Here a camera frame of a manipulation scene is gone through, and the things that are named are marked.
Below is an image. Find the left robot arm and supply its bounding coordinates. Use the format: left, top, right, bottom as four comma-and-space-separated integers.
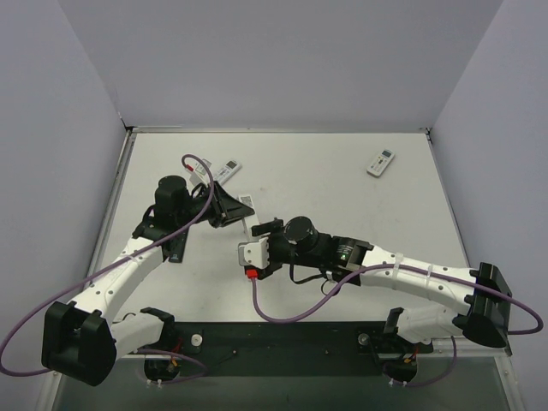
41, 176, 255, 386

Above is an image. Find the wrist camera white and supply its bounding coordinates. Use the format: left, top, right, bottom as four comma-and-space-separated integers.
185, 158, 211, 187
237, 237, 270, 270

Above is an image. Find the aluminium front rail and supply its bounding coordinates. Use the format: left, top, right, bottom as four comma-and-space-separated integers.
410, 337, 512, 359

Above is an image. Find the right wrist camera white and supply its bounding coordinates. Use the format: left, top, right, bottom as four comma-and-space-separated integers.
237, 237, 270, 270

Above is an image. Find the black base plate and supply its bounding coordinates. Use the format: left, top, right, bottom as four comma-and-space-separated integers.
143, 321, 415, 380

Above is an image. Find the white remote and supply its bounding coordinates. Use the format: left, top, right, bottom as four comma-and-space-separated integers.
213, 159, 241, 185
237, 194, 258, 240
366, 149, 395, 178

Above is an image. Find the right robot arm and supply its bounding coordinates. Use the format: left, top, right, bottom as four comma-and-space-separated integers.
238, 217, 511, 348

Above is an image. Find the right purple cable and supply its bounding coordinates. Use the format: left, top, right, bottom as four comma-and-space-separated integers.
252, 264, 545, 389

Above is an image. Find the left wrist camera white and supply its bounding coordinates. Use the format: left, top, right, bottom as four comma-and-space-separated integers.
185, 158, 211, 187

